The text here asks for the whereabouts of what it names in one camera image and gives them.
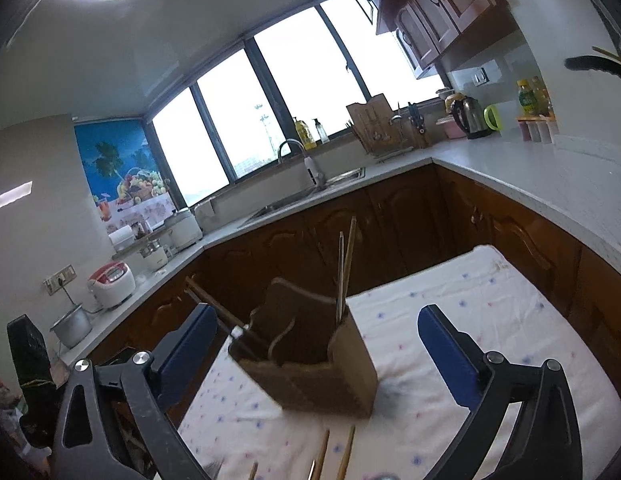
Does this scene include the lower wooden cabinets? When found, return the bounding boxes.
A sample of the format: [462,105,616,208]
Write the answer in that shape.
[84,161,621,396]

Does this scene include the aluminium pot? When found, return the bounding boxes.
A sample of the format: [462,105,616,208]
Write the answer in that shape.
[50,304,92,349]

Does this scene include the green cup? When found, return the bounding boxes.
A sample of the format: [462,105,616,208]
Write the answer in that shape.
[483,104,503,131]

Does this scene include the wooden cabinets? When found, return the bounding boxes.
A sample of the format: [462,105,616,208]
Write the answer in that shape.
[84,161,621,396]
[373,0,519,77]

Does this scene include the clear soap bottle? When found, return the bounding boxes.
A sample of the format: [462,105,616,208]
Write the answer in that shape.
[314,118,330,144]

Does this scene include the upper wooden cabinets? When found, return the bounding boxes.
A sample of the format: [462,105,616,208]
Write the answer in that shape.
[373,0,519,77]

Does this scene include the wall power socket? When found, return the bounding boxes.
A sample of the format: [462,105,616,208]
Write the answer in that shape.
[44,264,76,296]

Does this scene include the wooden cutting board rack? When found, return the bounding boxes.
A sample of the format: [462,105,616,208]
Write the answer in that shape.
[347,93,408,157]

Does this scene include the brown wooden utensil holder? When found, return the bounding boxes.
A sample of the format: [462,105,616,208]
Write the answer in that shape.
[228,278,379,418]

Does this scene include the chrome sink faucet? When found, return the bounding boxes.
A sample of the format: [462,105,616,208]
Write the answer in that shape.
[277,138,327,190]

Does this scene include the knife block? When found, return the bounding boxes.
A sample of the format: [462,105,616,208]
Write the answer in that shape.
[408,103,430,148]

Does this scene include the black pan handle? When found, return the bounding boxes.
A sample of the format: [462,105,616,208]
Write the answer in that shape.
[565,47,621,79]

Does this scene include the pink container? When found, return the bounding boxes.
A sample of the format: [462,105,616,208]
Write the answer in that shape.
[435,115,467,140]

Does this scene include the white floral tablecloth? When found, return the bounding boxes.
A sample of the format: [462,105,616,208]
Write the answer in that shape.
[179,246,621,479]

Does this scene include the dark wooden chopstick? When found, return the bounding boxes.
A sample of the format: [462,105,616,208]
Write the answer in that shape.
[340,216,357,316]

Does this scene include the red white rice cooker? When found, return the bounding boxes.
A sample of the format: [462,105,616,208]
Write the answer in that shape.
[87,261,136,310]

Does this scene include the yellow dish soap bottle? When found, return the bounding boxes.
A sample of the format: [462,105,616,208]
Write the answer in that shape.
[293,117,317,150]

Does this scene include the fruit poster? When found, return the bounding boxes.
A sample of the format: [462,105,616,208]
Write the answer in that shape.
[74,119,176,234]

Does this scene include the steel sink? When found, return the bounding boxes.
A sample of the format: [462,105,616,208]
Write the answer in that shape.
[242,167,366,226]

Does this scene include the seasoning bottle group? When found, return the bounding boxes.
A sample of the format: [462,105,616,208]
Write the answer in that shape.
[517,76,558,144]

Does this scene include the small white electric pot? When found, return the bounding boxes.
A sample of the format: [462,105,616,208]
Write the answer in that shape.
[140,240,170,272]

